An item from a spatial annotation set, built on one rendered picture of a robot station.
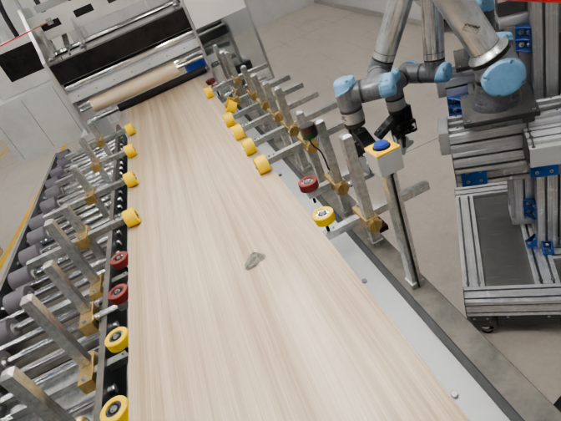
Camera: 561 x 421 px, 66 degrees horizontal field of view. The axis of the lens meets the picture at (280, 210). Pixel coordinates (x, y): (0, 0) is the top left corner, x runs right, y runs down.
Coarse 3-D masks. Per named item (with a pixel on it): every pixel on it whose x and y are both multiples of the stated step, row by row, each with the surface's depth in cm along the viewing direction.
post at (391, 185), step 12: (384, 180) 118; (396, 180) 117; (396, 192) 118; (396, 204) 121; (396, 216) 123; (396, 228) 127; (408, 228) 127; (408, 240) 128; (408, 252) 131; (408, 264) 133; (408, 276) 138; (420, 276) 138
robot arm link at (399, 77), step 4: (392, 68) 165; (396, 68) 164; (392, 72) 163; (396, 72) 162; (400, 72) 166; (396, 76) 162; (400, 76) 164; (404, 76) 166; (396, 80) 163; (400, 80) 164; (404, 80) 166; (400, 84) 165; (404, 84) 167; (400, 88) 165; (400, 92) 166; (392, 96) 166; (396, 96) 166; (400, 96) 167; (388, 100) 168; (392, 100) 167; (396, 100) 167
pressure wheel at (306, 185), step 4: (308, 176) 178; (312, 176) 177; (300, 180) 177; (304, 180) 177; (308, 180) 175; (312, 180) 174; (316, 180) 174; (300, 184) 175; (304, 184) 175; (308, 184) 173; (312, 184) 172; (316, 184) 174; (300, 188) 175; (304, 188) 173; (308, 188) 173; (312, 188) 173; (316, 188) 174; (304, 192) 175; (308, 192) 174
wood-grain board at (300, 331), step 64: (192, 128) 281; (128, 192) 232; (192, 192) 205; (256, 192) 183; (192, 256) 161; (320, 256) 136; (192, 320) 133; (256, 320) 124; (320, 320) 116; (384, 320) 109; (192, 384) 113; (256, 384) 106; (320, 384) 100; (384, 384) 95
